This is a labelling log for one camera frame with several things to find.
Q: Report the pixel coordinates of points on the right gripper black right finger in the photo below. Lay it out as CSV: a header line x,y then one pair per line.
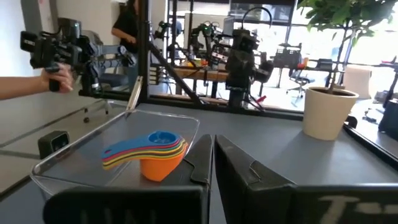
x,y
280,205

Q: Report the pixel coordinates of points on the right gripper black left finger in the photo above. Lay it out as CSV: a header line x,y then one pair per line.
x,y
140,205

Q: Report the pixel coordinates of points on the orange measuring cup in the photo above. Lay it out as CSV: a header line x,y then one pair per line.
x,y
158,169

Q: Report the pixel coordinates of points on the green measuring cup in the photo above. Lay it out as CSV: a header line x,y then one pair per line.
x,y
124,160

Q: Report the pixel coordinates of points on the purple measuring cup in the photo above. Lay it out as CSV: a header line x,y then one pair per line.
x,y
124,159

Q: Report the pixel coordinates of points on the yellow measuring cup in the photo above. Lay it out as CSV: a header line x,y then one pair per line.
x,y
124,157

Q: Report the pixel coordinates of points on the teal measuring cup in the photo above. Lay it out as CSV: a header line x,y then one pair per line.
x,y
124,155

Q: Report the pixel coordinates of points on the red measuring cup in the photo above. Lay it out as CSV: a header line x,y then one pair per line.
x,y
124,153

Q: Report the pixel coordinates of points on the blue measuring cup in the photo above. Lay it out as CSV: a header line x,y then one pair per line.
x,y
161,137

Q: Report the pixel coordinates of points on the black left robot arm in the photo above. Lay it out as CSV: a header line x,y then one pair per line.
x,y
237,99

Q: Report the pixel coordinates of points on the person's forearm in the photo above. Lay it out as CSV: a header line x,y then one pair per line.
x,y
21,87

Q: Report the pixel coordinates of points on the black background robot arm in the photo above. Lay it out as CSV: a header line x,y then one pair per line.
x,y
202,37
161,29

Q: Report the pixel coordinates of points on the clear plastic basket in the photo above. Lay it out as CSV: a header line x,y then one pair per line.
x,y
77,161

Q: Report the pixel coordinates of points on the black crate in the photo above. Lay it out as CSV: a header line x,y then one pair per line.
x,y
287,57

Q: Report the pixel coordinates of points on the wooden desk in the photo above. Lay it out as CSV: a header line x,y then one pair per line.
x,y
192,73

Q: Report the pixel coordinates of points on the black office chair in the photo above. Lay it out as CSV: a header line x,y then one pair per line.
x,y
298,77

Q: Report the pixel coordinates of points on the white plant pot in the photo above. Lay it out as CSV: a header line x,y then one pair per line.
x,y
326,118

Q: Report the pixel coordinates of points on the silver metal bar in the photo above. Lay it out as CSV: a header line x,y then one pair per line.
x,y
134,96

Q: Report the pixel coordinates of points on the green leafy plant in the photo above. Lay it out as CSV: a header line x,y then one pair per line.
x,y
342,12

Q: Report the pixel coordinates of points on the white box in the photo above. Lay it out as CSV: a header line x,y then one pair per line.
x,y
357,81

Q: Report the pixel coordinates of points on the person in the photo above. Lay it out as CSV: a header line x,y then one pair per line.
x,y
127,25

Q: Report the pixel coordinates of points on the dark round container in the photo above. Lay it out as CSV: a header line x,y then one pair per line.
x,y
390,121

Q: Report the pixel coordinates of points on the person's hand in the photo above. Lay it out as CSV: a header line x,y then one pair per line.
x,y
62,81

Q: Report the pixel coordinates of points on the black stand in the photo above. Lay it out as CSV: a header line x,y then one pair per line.
x,y
393,84

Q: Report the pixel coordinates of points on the small black box camera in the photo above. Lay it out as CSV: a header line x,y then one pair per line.
x,y
53,144

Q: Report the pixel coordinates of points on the black handheld camera rig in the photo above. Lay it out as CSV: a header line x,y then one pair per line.
x,y
56,49

